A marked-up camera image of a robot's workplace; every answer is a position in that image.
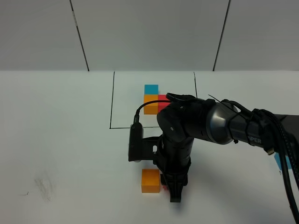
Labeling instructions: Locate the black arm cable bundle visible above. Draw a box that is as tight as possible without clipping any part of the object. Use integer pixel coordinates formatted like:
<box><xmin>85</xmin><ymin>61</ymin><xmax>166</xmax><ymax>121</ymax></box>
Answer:
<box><xmin>207</xmin><ymin>94</ymin><xmax>299</xmax><ymax>222</ymax></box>

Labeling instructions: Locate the orange template block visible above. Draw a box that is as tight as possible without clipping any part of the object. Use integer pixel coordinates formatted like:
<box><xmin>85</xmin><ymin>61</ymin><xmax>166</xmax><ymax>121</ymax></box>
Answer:
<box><xmin>143</xmin><ymin>95</ymin><xmax>158</xmax><ymax>115</ymax></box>

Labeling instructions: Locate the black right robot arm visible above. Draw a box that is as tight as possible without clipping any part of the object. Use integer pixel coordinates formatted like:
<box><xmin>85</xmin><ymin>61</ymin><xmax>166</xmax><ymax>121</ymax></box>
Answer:
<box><xmin>157</xmin><ymin>93</ymin><xmax>299</xmax><ymax>202</ymax></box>

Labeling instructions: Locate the red template block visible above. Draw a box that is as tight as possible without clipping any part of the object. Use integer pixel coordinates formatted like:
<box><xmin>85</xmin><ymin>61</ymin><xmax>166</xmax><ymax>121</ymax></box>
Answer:
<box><xmin>158</xmin><ymin>94</ymin><xmax>170</xmax><ymax>112</ymax></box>

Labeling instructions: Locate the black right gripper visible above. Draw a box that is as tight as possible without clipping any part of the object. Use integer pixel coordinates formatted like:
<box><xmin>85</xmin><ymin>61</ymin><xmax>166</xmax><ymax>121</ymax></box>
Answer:
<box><xmin>159</xmin><ymin>134</ymin><xmax>192</xmax><ymax>202</ymax></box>

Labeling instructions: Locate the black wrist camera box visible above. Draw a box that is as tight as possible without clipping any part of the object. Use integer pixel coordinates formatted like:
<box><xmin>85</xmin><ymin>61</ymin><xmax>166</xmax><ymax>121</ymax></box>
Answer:
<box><xmin>128</xmin><ymin>122</ymin><xmax>143</xmax><ymax>161</ymax></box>

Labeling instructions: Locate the blue template block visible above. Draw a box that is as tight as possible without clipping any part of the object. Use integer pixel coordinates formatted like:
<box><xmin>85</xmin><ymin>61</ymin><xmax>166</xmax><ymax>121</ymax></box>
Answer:
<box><xmin>144</xmin><ymin>84</ymin><xmax>159</xmax><ymax>95</ymax></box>

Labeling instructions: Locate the black camera cable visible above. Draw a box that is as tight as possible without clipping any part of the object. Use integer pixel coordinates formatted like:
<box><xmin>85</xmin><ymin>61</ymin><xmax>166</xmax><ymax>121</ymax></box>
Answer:
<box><xmin>133</xmin><ymin>92</ymin><xmax>206</xmax><ymax>124</ymax></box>

